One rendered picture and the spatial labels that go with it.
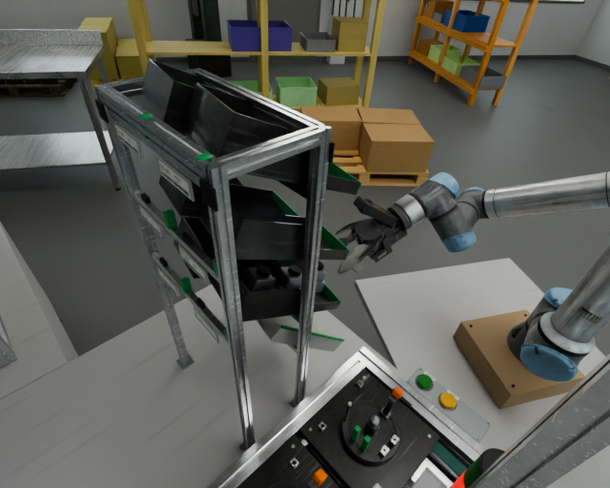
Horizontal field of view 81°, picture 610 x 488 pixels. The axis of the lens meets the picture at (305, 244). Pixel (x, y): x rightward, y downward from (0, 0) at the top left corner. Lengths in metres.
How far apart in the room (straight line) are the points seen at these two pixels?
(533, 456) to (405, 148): 3.33
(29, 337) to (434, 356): 1.28
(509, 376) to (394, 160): 2.70
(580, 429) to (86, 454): 1.04
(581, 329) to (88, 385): 1.26
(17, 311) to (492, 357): 1.52
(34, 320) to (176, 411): 0.60
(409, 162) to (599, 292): 2.91
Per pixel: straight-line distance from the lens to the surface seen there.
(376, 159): 3.57
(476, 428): 1.08
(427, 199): 0.91
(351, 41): 4.71
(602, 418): 0.34
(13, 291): 1.63
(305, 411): 0.99
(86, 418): 1.20
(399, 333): 1.29
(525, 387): 1.23
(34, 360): 1.38
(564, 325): 1.01
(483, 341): 1.27
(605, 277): 0.92
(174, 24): 7.66
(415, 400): 1.06
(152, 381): 1.19
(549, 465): 0.39
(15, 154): 4.16
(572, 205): 1.00
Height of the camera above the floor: 1.86
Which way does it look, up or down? 40 degrees down
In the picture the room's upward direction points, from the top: 4 degrees clockwise
